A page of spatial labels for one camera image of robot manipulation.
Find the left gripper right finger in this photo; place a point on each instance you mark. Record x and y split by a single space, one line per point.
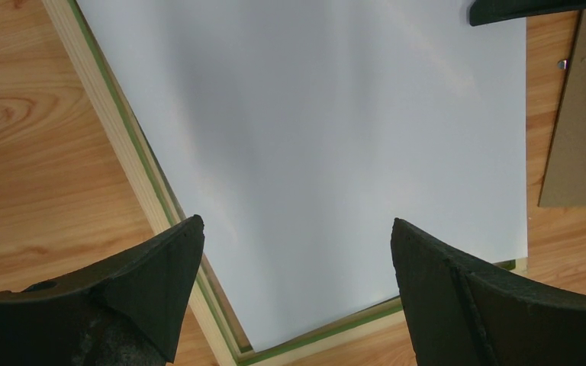
461 310

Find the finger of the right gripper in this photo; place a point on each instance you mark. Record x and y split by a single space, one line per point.
483 12

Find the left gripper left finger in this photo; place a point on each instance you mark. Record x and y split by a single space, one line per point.
127 309

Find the wooden picture frame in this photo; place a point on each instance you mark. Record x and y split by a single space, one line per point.
121 131

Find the autumn forest photo board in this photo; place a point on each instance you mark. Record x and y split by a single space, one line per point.
323 151

